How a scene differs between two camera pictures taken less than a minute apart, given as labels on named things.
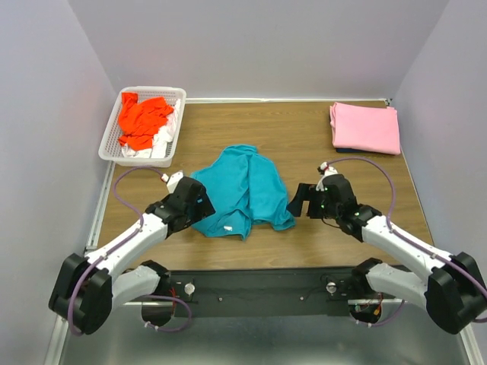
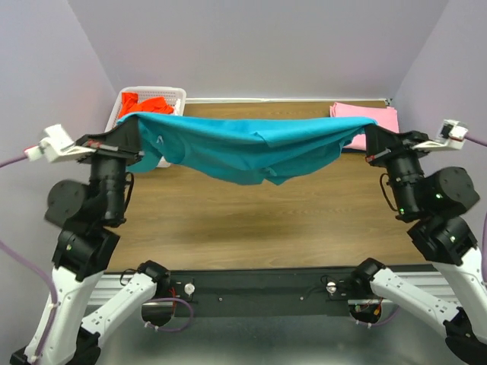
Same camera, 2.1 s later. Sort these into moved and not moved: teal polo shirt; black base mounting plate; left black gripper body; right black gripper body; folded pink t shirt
Moved: left black gripper body; teal polo shirt; right black gripper body
Not moved: black base mounting plate; folded pink t shirt
